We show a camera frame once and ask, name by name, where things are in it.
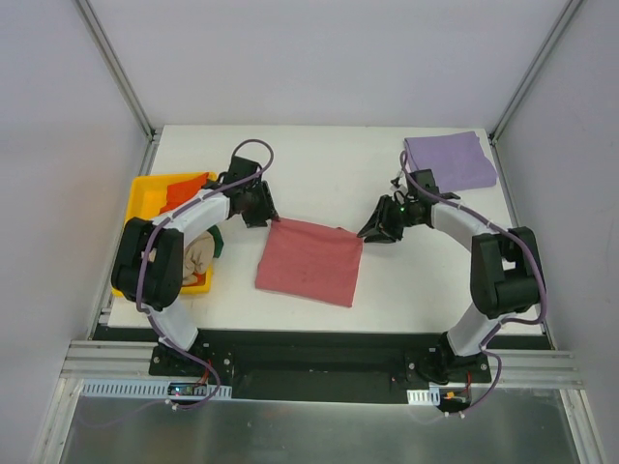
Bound white cable duct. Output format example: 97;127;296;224
81;379;232;402
406;388;441;407

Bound white left cable duct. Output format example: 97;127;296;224
81;379;232;402

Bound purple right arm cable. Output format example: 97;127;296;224
399;149;550;383

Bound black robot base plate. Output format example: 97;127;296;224
148;329;491;404

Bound pink t-shirt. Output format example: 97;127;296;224
254;218;363;307

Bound yellow plastic bin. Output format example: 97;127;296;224
125;172;218;295

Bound green t-shirt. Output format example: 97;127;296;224
208;225;224;259

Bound left aluminium frame post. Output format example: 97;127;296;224
73;0;160;142

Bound folded lavender t-shirt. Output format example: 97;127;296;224
404;131;497;192

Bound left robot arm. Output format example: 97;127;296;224
111;155;279;377

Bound white right cable duct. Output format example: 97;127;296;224
406;388;441;407

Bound orange t-shirt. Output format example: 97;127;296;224
160;172;209;214

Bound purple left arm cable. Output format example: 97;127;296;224
134;139;277;388

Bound beige t-shirt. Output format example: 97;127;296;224
183;231;215;286

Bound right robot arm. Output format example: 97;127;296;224
358;169;545;385

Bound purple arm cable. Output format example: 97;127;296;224
399;149;550;383
134;139;277;388

